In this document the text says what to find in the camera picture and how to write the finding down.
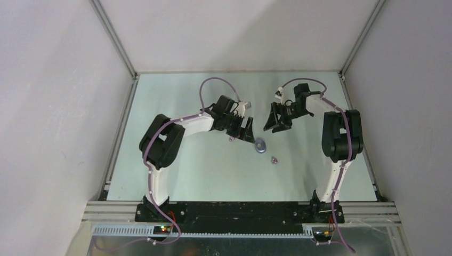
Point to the grey slotted cable duct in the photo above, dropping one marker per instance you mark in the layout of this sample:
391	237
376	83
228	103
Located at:
148	231

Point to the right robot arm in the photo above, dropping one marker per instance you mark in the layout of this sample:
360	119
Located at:
341	142

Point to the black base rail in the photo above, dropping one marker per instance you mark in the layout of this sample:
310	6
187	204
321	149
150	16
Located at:
244	217

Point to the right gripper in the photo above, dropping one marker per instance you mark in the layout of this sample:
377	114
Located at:
273	120

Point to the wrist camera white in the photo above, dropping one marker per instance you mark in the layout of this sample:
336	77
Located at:
241	108
280	95

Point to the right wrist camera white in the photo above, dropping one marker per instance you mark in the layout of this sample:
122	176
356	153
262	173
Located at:
280	95

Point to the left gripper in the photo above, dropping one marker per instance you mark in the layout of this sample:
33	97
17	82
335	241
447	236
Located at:
248	135

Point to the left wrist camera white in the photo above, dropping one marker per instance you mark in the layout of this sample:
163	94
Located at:
241	108

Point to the purple earbud charging case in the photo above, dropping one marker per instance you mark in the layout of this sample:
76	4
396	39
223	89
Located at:
260	145

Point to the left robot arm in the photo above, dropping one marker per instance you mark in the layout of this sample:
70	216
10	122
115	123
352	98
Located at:
162	141

